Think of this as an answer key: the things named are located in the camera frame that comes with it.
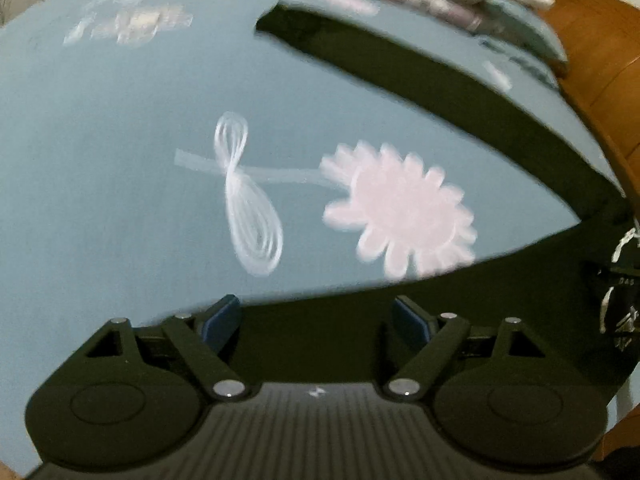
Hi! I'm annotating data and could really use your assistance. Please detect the wooden headboard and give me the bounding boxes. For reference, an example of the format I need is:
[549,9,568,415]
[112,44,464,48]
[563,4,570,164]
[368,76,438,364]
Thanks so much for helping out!
[540,0,639,200]

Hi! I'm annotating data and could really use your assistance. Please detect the black sweatpants with drawstring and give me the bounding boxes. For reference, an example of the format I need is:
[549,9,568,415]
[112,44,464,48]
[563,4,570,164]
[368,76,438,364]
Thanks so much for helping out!
[219,1,640,391]

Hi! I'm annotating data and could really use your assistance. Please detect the blue patterned bed sheet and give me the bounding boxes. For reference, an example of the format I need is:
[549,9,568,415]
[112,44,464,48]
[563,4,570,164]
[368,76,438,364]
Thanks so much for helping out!
[1,0,639,479]

